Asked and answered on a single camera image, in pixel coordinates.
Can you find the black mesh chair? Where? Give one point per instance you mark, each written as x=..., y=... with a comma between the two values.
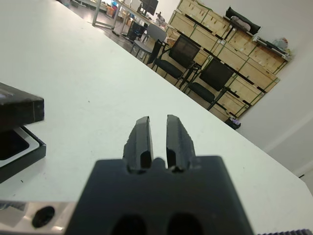
x=183, y=47
x=216, y=74

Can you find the white desk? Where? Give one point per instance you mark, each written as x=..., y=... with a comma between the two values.
x=96, y=14

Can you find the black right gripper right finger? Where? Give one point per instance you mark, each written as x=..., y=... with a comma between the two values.
x=178, y=147

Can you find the black box lid with print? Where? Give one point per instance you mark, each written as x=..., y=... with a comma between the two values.
x=19, y=110

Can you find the black computer monitor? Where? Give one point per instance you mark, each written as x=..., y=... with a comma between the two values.
x=149, y=6

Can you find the orange box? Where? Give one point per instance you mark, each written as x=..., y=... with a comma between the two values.
x=110, y=11

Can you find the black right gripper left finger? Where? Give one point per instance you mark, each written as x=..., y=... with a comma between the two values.
x=139, y=147

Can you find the clear plastic bag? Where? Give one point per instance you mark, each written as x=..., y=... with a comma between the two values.
x=280, y=43

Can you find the black computer tower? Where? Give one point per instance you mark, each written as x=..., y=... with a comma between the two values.
x=135, y=30

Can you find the grey chair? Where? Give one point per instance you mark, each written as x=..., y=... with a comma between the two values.
x=156, y=33

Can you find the black long bag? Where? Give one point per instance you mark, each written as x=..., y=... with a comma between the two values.
x=254, y=25

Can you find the black waste bin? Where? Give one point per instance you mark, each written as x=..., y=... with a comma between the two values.
x=234, y=124

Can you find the black box base white insert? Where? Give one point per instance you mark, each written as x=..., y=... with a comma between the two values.
x=24, y=161

